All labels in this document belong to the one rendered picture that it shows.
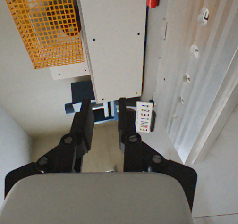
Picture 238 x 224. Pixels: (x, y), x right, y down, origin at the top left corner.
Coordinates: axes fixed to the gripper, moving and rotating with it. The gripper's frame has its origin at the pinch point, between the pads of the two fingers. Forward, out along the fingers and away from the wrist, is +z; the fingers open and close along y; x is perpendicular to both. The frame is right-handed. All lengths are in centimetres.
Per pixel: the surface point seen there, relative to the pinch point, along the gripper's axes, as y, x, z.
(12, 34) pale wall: -131, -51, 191
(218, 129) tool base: 17.4, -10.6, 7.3
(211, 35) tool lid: 13.1, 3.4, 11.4
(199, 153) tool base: 16.1, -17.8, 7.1
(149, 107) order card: 10.7, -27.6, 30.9
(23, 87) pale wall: -160, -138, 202
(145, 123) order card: 9.8, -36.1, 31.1
